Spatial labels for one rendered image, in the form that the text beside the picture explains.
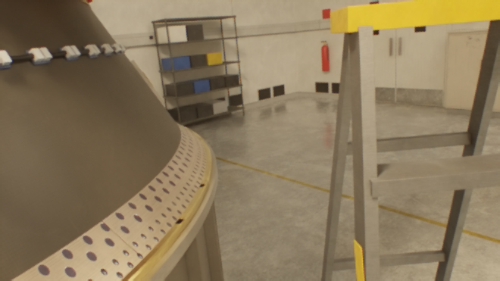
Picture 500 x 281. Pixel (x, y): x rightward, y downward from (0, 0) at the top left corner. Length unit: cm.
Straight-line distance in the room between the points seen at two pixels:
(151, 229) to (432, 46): 699
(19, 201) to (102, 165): 16
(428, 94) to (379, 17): 680
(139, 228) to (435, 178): 51
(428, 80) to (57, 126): 711
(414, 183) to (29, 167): 61
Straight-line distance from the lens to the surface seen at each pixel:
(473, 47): 661
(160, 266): 61
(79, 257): 57
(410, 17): 76
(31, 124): 63
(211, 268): 105
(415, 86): 760
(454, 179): 75
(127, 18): 675
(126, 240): 62
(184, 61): 660
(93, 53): 83
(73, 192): 61
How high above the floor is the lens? 148
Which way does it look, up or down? 15 degrees down
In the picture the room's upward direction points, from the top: 5 degrees counter-clockwise
